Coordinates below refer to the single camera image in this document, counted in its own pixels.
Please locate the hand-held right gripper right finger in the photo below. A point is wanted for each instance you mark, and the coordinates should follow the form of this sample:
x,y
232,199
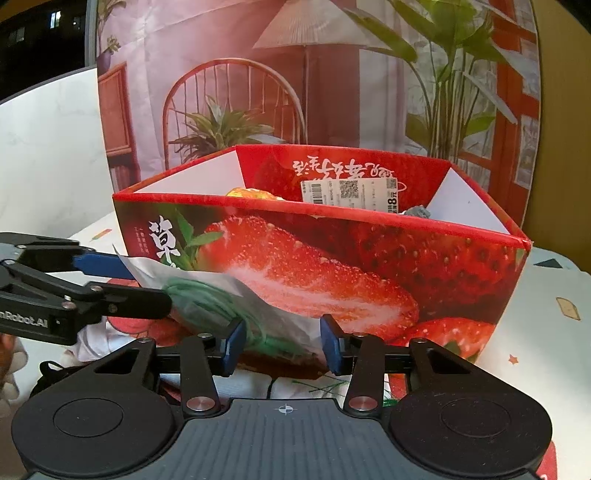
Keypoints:
x,y
330,346

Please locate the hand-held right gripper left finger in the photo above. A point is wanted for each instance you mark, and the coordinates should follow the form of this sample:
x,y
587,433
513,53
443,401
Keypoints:
x,y
235,344

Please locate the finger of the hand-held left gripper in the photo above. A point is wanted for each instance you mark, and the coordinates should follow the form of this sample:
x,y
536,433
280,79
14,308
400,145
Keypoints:
x,y
134,302
101,266

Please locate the packaged green mesh sponge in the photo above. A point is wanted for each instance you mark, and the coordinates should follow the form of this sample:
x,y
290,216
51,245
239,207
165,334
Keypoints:
x,y
194,290

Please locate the red strawberry print box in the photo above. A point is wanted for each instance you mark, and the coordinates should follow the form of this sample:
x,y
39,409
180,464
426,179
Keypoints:
x,y
369,267

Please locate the grey knitted cloth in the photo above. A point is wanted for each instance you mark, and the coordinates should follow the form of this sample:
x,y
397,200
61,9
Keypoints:
x,y
415,212

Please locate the person's left hand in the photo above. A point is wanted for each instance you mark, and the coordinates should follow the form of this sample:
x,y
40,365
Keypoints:
x,y
7,355

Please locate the white board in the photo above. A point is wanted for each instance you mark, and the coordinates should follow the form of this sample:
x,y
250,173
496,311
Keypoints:
x,y
46,161

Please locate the cartoon print tablecloth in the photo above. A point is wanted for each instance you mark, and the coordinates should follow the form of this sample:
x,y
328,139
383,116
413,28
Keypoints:
x,y
545,346

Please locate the dark window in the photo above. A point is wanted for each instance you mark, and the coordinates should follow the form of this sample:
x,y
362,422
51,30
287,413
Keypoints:
x,y
37,46

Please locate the wall poster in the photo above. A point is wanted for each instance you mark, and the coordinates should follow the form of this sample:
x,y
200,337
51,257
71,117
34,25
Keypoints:
x,y
231,69

